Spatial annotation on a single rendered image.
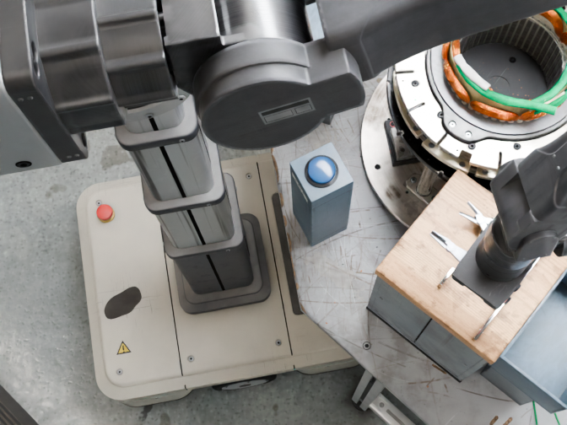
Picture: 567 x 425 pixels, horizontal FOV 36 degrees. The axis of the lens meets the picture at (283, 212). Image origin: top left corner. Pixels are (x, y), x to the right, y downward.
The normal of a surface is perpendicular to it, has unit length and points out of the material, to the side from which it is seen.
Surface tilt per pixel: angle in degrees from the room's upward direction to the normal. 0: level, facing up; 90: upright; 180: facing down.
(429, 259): 0
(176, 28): 8
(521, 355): 0
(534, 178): 68
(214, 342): 0
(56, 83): 45
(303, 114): 82
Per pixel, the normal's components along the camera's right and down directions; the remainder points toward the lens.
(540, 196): -0.93, 0.01
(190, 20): -0.06, -0.42
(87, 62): 0.07, 0.29
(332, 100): 0.17, 0.89
